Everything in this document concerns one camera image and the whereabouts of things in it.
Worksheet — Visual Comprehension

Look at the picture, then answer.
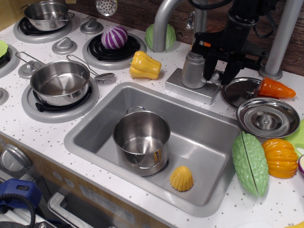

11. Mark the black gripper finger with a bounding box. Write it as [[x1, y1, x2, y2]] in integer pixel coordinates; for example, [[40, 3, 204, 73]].
[[203, 52, 218, 81], [221, 58, 243, 86]]

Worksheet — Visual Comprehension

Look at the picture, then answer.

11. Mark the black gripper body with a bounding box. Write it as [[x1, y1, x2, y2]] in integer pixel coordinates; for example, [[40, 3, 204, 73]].
[[191, 32, 268, 70]]

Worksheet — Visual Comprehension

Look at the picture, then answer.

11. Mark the silver faucet lever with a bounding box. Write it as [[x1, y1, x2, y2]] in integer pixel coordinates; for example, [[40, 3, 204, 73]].
[[202, 70, 224, 85]]

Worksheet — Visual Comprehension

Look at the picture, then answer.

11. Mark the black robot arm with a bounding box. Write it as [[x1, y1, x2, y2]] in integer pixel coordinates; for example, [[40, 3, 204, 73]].
[[191, 0, 277, 85]]

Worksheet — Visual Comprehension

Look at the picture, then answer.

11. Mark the grey vertical pole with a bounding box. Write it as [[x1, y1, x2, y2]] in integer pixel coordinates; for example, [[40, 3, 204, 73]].
[[259, 0, 304, 80]]

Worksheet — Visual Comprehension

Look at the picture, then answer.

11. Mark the steel lid with knob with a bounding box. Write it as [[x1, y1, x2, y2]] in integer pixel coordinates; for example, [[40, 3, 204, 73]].
[[221, 77, 261, 109]]

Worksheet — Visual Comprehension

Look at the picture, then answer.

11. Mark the silver toy faucet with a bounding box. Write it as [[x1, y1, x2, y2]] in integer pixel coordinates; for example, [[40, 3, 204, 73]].
[[154, 0, 220, 105]]

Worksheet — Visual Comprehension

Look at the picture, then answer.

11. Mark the orange toy carrot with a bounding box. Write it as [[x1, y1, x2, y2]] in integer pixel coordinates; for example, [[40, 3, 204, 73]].
[[258, 77, 296, 98]]

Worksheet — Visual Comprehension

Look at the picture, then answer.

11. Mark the green toy cabbage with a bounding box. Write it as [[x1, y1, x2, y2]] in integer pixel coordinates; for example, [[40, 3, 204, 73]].
[[144, 24, 176, 52]]

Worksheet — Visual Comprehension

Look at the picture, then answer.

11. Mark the steel lid upside down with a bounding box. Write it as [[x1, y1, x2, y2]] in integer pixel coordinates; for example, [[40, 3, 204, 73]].
[[236, 98, 300, 138]]

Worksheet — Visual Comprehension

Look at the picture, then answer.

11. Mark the yellow toy bell pepper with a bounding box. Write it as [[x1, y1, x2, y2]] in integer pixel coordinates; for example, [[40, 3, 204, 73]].
[[129, 51, 162, 79]]

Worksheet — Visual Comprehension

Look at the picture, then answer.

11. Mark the green toy bitter gourd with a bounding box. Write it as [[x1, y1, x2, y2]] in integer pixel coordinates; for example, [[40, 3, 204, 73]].
[[232, 132, 269, 197]]

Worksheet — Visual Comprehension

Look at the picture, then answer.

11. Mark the grey sink basin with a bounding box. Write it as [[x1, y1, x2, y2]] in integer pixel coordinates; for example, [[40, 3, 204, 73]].
[[64, 82, 240, 217]]

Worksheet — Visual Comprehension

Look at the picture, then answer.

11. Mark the light green toy plate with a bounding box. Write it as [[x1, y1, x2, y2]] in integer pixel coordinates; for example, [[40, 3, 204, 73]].
[[283, 120, 304, 159]]

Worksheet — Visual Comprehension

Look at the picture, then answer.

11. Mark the purple striped toy onion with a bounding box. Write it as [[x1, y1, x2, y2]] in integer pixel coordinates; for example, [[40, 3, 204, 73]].
[[101, 26, 128, 50]]

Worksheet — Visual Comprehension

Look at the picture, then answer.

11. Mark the steel pot in sink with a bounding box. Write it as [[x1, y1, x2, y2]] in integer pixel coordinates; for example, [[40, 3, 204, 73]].
[[112, 106, 171, 176]]

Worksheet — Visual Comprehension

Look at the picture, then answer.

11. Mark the orange toy pumpkin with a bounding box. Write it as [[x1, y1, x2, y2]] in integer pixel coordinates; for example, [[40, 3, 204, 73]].
[[262, 139, 298, 179]]

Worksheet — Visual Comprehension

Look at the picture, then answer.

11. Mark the small steel strainer spoon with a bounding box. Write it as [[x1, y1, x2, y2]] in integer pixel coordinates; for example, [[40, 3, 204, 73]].
[[66, 54, 115, 81]]

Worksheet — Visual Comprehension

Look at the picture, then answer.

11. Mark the hanging perforated steel ladle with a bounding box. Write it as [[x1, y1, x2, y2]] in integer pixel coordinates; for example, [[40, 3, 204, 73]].
[[95, 0, 118, 17]]

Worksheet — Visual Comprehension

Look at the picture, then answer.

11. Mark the purple toy onion slice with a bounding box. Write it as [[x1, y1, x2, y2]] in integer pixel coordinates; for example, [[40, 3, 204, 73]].
[[298, 155, 304, 177]]

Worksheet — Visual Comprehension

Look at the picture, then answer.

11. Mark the yellow toy corn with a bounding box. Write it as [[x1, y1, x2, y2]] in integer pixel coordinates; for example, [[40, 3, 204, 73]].
[[170, 166, 194, 191]]

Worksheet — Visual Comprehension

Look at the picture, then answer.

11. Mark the grey stove knob back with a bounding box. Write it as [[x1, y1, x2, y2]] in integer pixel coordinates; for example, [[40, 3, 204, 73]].
[[80, 18, 104, 35]]

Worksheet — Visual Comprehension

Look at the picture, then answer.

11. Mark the grey stove knob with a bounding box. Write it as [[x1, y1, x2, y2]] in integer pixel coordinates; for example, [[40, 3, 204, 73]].
[[80, 18, 104, 35], [18, 60, 42, 79], [52, 37, 77, 55]]

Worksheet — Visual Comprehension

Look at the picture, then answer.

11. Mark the grey stove knob middle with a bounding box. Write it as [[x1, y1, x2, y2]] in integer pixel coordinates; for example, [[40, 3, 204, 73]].
[[52, 37, 77, 55]]

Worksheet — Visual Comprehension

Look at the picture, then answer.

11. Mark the steel pan front burner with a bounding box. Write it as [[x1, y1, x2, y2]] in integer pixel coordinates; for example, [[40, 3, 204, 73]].
[[30, 60, 90, 106]]

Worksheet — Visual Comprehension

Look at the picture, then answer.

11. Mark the steel pot back burner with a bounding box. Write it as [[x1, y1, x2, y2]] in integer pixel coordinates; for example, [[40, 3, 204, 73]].
[[21, 0, 75, 31]]

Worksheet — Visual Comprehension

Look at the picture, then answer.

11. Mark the grey stove knob left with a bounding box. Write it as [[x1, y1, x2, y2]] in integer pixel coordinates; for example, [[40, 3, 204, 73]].
[[18, 60, 42, 79]]

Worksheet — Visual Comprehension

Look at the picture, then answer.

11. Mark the green toy leaf left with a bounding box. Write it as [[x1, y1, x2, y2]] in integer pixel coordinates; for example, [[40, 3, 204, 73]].
[[0, 40, 8, 58]]

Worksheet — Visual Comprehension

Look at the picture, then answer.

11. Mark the grey oven knob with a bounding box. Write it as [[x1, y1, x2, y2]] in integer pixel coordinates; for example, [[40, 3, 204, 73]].
[[0, 143, 32, 172]]

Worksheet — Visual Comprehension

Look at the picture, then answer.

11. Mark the blue clamp with cable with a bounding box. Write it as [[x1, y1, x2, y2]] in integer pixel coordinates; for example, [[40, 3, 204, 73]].
[[0, 178, 42, 228]]

